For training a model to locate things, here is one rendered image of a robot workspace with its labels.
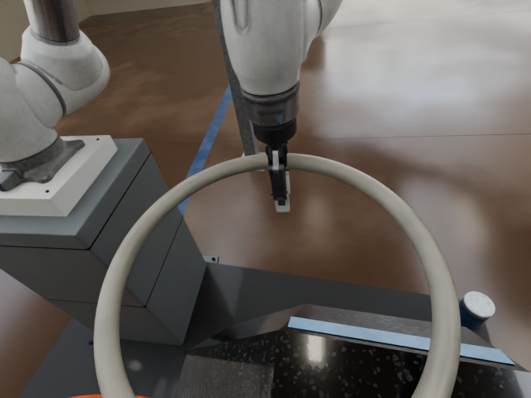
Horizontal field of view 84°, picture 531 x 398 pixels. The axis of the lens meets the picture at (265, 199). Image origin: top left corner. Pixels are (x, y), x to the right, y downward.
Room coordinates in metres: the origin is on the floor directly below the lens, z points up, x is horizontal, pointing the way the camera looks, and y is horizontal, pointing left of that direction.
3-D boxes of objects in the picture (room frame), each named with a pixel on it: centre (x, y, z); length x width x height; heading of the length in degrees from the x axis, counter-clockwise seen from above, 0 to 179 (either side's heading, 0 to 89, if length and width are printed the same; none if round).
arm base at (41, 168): (0.70, 0.60, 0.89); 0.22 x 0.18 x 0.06; 166
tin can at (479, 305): (0.39, -0.72, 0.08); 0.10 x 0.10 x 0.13
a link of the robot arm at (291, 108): (0.43, -0.04, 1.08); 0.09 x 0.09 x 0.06
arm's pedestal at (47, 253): (0.72, 0.60, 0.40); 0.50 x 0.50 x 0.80; 75
